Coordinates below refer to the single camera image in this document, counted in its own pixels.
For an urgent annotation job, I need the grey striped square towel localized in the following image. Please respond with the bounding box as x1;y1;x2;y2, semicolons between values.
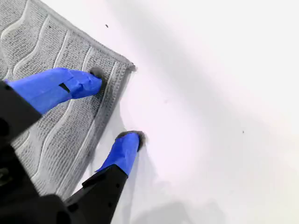
0;0;137;201

